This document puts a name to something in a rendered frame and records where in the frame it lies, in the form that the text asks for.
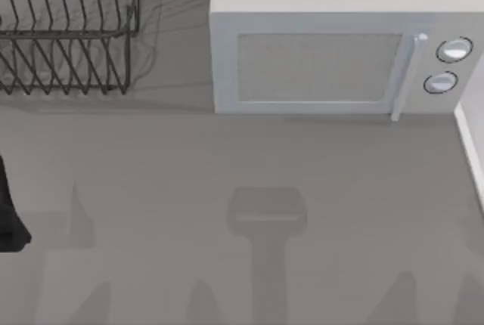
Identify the large white microwave knob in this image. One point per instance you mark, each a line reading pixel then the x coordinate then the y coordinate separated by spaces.
pixel 453 49

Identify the small white microwave knob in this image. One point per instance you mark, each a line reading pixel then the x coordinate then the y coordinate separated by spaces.
pixel 439 82

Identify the pale microwave door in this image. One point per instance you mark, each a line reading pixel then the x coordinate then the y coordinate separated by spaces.
pixel 227 68

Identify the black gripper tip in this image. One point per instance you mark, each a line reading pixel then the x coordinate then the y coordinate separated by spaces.
pixel 8 219

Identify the pale microwave oven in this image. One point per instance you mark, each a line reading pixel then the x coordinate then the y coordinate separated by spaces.
pixel 431 0

